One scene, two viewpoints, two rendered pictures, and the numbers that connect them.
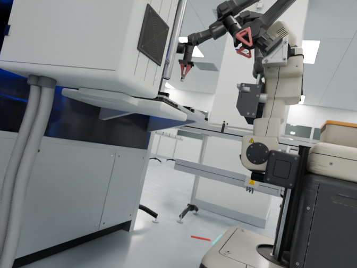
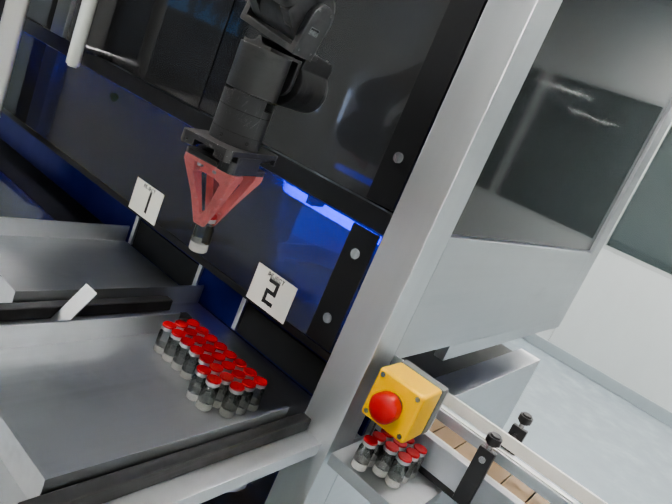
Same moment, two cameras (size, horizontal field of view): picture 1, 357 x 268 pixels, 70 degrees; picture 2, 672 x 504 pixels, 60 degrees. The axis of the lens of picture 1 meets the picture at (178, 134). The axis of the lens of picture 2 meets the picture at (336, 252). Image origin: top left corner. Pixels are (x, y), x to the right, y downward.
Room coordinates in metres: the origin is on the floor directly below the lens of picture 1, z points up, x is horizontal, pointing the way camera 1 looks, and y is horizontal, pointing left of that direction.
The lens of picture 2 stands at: (1.91, -0.56, 1.32)
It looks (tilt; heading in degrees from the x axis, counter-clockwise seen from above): 14 degrees down; 99
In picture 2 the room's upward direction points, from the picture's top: 23 degrees clockwise
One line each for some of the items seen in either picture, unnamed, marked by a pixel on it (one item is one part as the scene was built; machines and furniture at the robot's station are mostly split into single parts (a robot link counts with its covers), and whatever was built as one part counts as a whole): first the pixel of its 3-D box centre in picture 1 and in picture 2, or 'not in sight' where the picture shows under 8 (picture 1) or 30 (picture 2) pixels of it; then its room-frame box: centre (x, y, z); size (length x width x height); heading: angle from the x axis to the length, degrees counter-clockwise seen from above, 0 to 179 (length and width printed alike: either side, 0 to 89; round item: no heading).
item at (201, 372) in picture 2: not in sight; (198, 383); (1.70, 0.13, 0.90); 0.02 x 0.02 x 0.05
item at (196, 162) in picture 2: (184, 69); (219, 186); (1.66, 0.05, 1.18); 0.07 x 0.07 x 0.09; 81
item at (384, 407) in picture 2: not in sight; (386, 406); (1.94, 0.13, 0.99); 0.04 x 0.04 x 0.04; 66
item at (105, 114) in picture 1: (129, 111); not in sight; (1.26, 0.26, 0.79); 0.34 x 0.03 x 0.13; 66
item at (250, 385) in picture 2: not in sight; (208, 365); (1.69, 0.18, 0.90); 0.18 x 0.02 x 0.05; 156
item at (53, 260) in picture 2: not in sight; (81, 260); (1.37, 0.30, 0.90); 0.34 x 0.26 x 0.04; 66
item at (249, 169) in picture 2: (185, 69); (216, 186); (1.66, 0.05, 1.18); 0.07 x 0.07 x 0.09; 81
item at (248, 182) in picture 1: (252, 182); not in sight; (2.26, -0.73, 0.50); 0.12 x 0.05 x 0.09; 66
